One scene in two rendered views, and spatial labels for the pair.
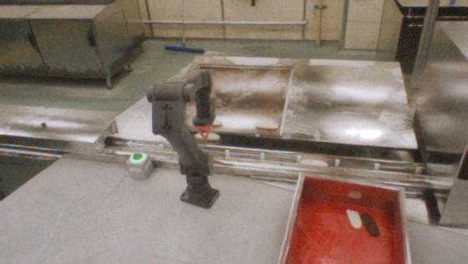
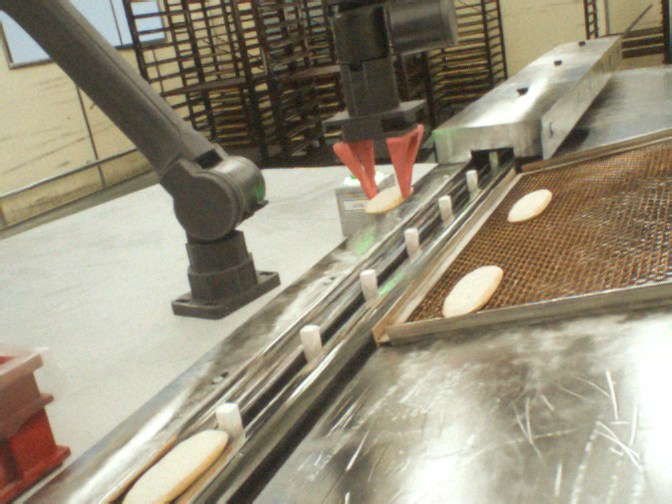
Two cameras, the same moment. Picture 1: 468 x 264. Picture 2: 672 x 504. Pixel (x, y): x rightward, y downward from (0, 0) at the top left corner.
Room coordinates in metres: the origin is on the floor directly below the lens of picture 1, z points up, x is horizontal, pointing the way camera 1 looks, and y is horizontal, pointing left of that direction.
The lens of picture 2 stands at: (1.29, -0.72, 1.13)
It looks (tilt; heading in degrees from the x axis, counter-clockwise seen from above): 16 degrees down; 103
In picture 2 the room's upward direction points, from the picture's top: 11 degrees counter-clockwise
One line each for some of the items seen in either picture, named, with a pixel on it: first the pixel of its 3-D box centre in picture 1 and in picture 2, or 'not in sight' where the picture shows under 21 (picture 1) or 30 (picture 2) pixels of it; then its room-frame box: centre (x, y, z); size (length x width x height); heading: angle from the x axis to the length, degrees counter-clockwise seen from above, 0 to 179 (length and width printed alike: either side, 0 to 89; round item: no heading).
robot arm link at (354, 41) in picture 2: (201, 95); (366, 34); (1.18, 0.12, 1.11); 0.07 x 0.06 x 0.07; 173
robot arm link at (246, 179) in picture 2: (195, 167); (224, 205); (0.97, 0.15, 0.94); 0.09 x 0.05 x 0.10; 173
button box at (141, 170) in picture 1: (140, 169); (371, 214); (1.11, 0.38, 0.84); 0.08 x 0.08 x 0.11; 75
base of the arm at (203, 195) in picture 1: (199, 188); (221, 268); (0.95, 0.14, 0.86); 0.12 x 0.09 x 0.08; 63
